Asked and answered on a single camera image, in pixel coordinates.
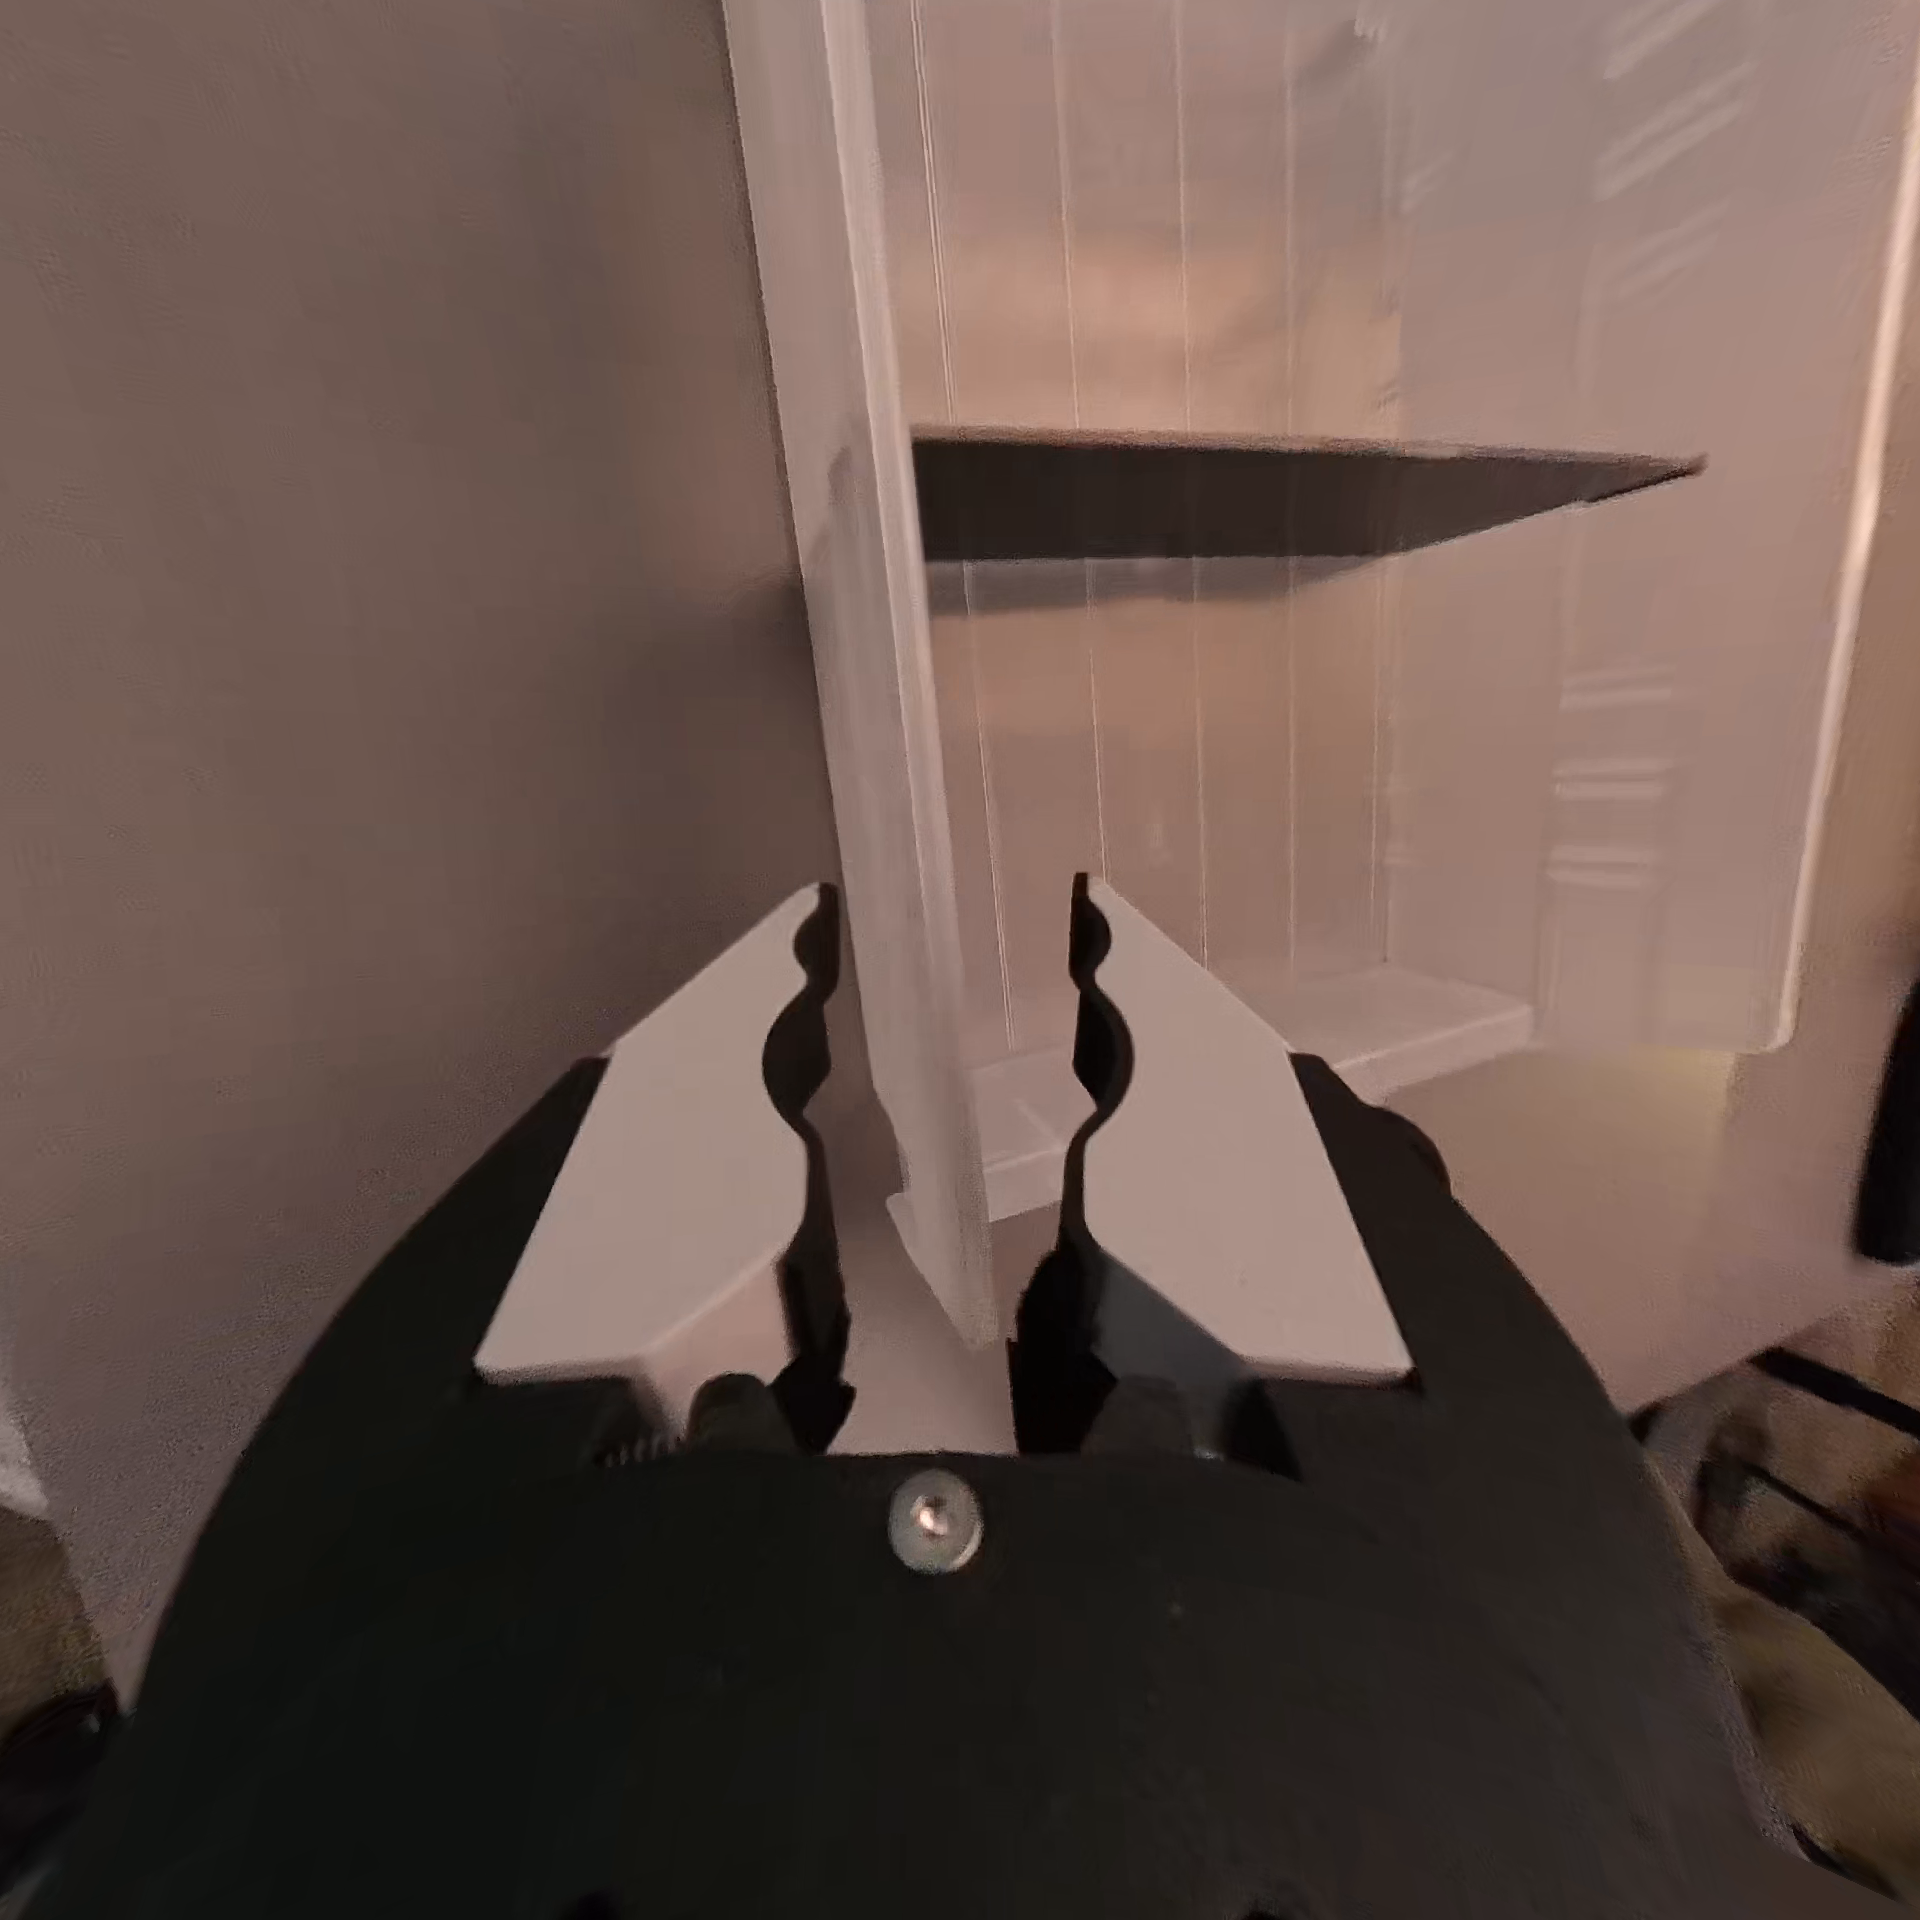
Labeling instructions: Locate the clear plastic bin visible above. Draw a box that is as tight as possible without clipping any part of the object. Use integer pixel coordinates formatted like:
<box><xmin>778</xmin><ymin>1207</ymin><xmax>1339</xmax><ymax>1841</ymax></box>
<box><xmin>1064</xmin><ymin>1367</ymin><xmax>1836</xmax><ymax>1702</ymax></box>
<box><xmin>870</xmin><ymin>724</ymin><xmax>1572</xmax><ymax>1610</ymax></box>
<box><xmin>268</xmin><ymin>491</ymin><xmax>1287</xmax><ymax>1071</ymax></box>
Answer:
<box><xmin>721</xmin><ymin>0</ymin><xmax>1920</xmax><ymax>1345</ymax></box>

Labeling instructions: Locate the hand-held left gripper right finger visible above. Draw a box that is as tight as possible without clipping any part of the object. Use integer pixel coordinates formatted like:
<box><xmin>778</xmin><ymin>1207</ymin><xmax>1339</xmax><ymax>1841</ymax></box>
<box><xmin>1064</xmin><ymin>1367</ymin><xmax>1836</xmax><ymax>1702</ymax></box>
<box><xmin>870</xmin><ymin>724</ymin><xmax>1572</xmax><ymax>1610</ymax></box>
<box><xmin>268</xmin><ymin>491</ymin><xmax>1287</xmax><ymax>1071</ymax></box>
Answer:
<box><xmin>1009</xmin><ymin>873</ymin><xmax>1417</xmax><ymax>1461</ymax></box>

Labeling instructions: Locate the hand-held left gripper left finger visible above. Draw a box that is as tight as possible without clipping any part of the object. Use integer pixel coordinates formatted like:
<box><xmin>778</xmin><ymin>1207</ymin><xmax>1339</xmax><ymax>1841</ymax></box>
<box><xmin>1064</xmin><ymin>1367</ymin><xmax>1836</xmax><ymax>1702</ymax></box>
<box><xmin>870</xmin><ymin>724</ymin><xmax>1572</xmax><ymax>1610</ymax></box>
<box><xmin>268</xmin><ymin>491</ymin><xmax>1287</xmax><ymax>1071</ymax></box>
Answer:
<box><xmin>474</xmin><ymin>883</ymin><xmax>858</xmax><ymax>1453</ymax></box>

